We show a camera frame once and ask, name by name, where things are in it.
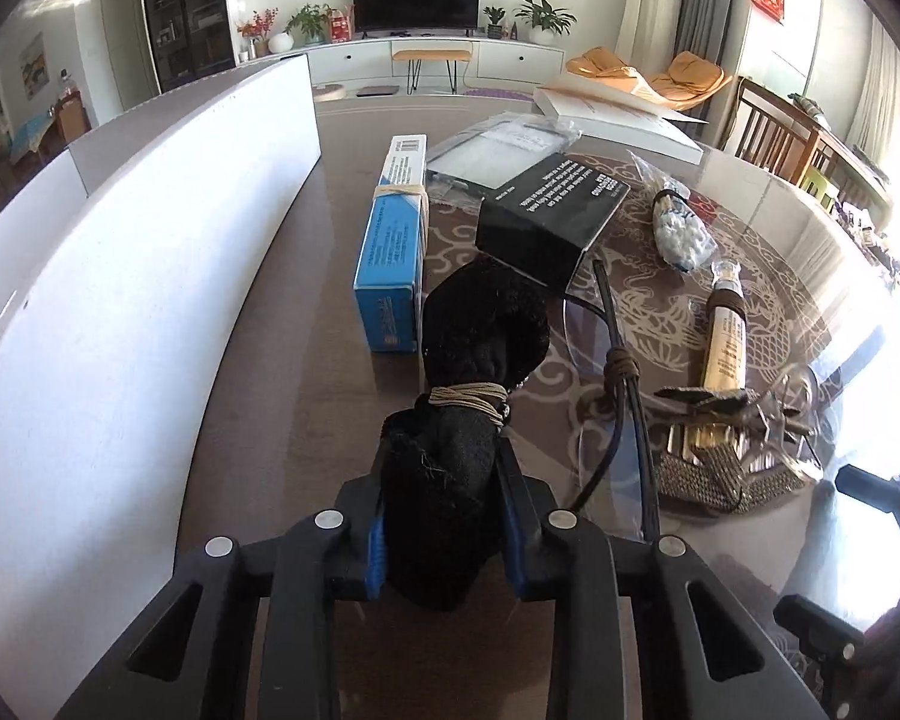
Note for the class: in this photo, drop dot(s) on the black printed box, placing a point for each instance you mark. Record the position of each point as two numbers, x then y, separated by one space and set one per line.
547 202

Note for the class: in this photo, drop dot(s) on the white door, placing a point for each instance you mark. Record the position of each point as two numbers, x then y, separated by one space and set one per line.
120 45

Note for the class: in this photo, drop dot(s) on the blue carton with rubber band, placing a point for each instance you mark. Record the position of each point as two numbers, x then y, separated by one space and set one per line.
390 240

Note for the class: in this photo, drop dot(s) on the framed wall painting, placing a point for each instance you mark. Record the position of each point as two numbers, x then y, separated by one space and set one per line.
34 66

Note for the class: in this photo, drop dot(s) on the grey curtain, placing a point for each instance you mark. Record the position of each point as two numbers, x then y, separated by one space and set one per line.
712 0

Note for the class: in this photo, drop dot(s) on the plastic bag of white pieces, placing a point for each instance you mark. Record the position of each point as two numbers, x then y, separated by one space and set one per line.
679 232

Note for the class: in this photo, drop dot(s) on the beige tube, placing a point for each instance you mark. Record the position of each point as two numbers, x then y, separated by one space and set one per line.
724 337

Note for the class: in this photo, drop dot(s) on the white partition board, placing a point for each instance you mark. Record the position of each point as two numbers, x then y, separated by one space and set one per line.
120 277

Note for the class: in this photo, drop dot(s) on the small plant in dark pot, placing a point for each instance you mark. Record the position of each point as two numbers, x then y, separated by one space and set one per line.
494 21

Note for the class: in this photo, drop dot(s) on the red gift box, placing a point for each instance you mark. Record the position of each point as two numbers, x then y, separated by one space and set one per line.
340 26

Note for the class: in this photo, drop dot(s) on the white flat box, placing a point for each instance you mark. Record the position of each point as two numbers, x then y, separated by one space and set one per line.
622 124

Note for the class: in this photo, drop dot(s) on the dark display cabinet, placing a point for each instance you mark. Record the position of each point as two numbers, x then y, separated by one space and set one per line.
187 15

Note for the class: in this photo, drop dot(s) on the wooden chair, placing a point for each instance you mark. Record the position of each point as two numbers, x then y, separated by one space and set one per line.
769 127

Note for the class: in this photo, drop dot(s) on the white television cabinet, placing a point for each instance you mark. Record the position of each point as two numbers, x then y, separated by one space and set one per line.
345 60

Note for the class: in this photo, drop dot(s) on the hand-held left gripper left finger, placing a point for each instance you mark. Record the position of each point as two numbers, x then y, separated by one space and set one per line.
375 555

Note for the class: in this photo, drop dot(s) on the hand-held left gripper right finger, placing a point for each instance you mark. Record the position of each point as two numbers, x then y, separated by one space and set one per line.
514 555

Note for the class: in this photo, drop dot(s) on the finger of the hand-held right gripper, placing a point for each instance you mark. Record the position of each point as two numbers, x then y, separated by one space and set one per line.
821 626
870 484

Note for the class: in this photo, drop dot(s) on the black sock bundle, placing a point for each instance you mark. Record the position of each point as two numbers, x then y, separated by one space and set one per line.
457 510

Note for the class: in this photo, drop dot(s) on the tan stool with black legs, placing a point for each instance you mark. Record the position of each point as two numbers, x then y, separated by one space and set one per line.
431 55

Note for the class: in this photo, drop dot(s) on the white curtain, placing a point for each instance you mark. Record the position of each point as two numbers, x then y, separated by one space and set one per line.
652 0

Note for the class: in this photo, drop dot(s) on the orange lounge chair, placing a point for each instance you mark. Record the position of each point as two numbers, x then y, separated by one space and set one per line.
694 79
607 66

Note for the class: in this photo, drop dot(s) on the table with blue cloth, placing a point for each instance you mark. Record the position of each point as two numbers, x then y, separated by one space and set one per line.
34 131

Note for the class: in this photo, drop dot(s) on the black television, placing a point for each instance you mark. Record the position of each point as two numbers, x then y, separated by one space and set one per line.
416 0

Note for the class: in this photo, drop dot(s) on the white round vase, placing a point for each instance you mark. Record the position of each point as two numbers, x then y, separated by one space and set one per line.
280 43

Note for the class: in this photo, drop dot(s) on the large plant in white pot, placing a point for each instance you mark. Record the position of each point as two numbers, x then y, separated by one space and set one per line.
544 15

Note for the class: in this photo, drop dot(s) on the red flower arrangement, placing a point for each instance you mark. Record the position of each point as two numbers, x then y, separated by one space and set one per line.
255 28

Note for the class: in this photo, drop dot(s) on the clear plastic item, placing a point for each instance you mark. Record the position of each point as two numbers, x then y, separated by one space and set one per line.
795 397

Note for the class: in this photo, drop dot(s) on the bushy green potted plant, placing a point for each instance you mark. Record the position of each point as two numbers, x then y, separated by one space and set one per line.
311 21

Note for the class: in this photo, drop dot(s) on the clear plastic package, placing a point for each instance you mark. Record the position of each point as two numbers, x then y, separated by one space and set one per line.
480 157

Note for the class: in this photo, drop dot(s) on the grey woven bow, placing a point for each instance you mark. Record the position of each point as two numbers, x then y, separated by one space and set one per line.
712 465

